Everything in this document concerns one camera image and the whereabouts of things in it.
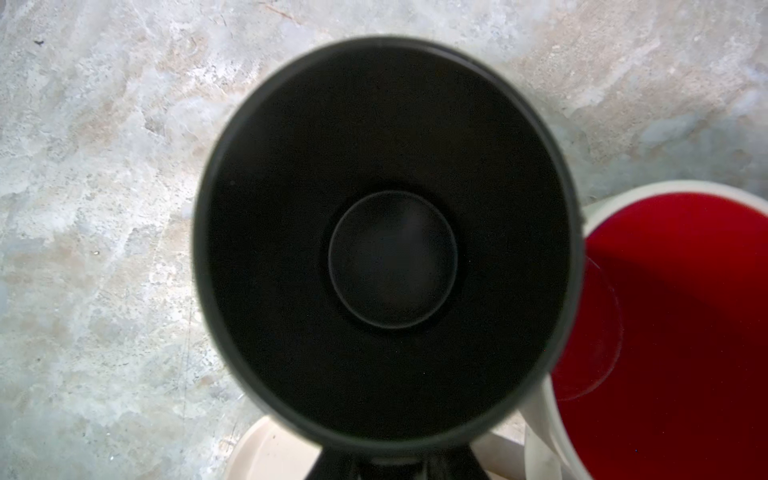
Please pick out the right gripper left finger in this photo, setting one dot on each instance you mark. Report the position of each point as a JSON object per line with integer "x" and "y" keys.
{"x": 334, "y": 465}

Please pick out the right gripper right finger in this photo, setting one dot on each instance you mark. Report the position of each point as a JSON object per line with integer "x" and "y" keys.
{"x": 459, "y": 463}

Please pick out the cream upside-down mug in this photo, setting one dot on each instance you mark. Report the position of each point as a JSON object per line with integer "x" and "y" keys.
{"x": 664, "y": 375}

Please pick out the black mug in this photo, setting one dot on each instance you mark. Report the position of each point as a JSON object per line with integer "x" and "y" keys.
{"x": 387, "y": 247}

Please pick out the pink tray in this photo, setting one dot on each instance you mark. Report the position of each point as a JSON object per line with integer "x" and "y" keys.
{"x": 270, "y": 451}

